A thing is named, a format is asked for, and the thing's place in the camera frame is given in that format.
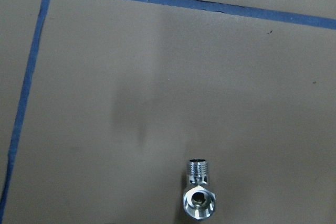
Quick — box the chrome angle pipe fitting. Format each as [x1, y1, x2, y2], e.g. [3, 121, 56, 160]
[182, 158, 216, 221]

